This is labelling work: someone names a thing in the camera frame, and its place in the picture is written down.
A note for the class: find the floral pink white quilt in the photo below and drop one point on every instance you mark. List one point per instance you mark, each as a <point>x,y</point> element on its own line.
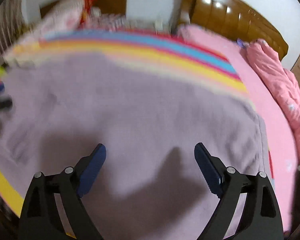
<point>64,16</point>

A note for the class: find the patterned beige curtain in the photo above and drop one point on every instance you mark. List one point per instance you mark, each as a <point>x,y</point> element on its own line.
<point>11,19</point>

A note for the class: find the rainbow striped bed sheet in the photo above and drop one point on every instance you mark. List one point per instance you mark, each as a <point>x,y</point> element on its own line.
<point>208,68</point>

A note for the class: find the dark brown flat headboard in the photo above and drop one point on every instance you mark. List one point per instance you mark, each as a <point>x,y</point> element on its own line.
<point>106,6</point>

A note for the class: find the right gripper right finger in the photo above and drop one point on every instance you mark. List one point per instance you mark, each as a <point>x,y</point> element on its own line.
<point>247,207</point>

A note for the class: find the pink bed sheet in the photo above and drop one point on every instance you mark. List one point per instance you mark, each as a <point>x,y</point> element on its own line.
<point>280,137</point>

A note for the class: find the small purple item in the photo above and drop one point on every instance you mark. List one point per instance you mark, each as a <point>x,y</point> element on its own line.
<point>241,43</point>

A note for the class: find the glossy brown wooden headboard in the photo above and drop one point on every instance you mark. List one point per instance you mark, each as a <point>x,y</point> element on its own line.
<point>232,19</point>

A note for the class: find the floral covered nightstand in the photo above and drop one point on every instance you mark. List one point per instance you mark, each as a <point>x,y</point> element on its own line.
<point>144,25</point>

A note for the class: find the lilac knit pants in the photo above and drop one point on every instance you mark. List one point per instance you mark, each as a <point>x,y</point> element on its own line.
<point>149,119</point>

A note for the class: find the checkered red white cloth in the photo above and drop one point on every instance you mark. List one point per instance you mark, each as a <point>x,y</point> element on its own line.
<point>107,22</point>

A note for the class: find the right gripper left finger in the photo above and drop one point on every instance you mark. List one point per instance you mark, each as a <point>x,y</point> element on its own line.
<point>39,215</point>

